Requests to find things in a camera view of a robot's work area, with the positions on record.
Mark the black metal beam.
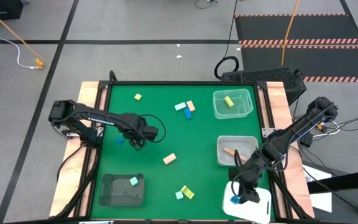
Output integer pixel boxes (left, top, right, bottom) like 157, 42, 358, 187
308, 169, 358, 194

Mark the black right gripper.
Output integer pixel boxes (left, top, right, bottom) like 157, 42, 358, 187
228, 152, 265, 205

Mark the white floor cable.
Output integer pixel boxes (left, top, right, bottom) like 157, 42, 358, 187
0, 0, 39, 69

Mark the black hazard-striped floor mat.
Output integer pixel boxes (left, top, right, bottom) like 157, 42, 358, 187
234, 13, 358, 83

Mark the clear plastic bin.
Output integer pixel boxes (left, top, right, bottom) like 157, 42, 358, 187
213, 88, 254, 120

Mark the white paper sheet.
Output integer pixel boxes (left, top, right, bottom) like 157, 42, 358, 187
303, 164, 334, 214

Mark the orange block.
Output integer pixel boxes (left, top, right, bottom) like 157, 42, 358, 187
162, 152, 177, 166

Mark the orange cable with yellow plug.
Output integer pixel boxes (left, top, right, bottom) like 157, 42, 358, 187
0, 2, 45, 70

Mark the white plastic bin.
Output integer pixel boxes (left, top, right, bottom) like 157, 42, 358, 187
222, 180, 272, 224

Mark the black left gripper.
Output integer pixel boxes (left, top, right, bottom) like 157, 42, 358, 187
123, 114, 160, 152

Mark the wooden side board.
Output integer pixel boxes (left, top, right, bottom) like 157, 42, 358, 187
258, 81, 316, 218
48, 81, 108, 218

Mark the black hanging power cable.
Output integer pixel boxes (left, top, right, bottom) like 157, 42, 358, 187
213, 0, 241, 80

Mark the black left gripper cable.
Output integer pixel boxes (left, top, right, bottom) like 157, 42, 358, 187
140, 113, 167, 144

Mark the dark smoky plastic bin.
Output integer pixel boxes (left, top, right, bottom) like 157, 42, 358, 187
98, 173, 145, 207

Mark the yellow hanging cable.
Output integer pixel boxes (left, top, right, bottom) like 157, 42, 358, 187
280, 0, 301, 67

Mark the black aluminium table frame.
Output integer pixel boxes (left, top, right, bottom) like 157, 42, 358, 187
54, 70, 313, 224

